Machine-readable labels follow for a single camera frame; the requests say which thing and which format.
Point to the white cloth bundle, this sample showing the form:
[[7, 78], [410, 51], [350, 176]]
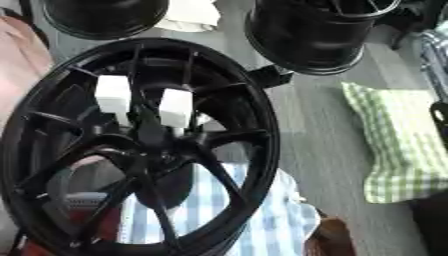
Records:
[[189, 15]]

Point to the white pin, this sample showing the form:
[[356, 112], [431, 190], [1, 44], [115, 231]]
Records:
[[114, 95], [175, 108]]

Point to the black spoked wheel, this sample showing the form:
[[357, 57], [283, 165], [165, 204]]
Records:
[[245, 110]]

